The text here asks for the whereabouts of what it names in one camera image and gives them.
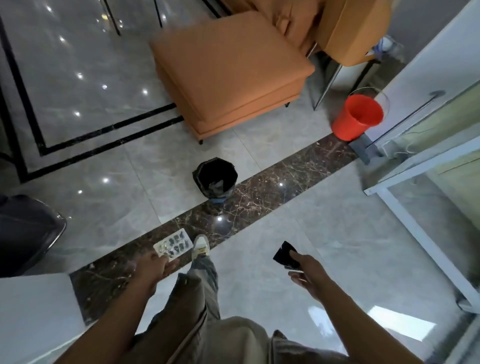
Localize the person's left hand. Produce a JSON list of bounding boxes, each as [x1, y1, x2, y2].
[[132, 252, 181, 298]]

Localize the orange sofa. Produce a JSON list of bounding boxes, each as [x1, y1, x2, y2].
[[221, 0, 392, 67]]

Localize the white tray with dark pieces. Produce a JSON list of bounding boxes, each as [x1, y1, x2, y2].
[[153, 228, 193, 263]]

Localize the white sneaker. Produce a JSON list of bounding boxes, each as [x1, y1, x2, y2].
[[191, 234, 210, 260]]

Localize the person's left forearm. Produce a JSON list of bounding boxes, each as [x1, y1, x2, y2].
[[62, 287, 158, 364]]

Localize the white-framed glass door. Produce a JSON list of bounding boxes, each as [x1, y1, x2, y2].
[[363, 80, 480, 312]]

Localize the person's right forearm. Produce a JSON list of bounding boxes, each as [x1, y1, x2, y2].
[[317, 288, 422, 364]]

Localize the person's right hand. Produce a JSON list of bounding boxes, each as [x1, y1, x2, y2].
[[288, 252, 335, 301]]

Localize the black office chair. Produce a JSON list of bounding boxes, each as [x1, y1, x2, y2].
[[0, 194, 68, 278]]

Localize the red plastic bucket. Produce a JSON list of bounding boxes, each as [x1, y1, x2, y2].
[[331, 94, 385, 142]]

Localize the clear plastic bottle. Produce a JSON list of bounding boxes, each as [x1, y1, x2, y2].
[[373, 35, 405, 61]]

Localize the beige cargo trousers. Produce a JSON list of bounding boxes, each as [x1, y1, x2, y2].
[[131, 258, 351, 364]]

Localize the black lined waste bin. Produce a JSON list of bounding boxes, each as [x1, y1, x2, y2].
[[192, 158, 239, 203]]

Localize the orange ottoman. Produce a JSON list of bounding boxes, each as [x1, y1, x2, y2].
[[149, 10, 316, 145]]

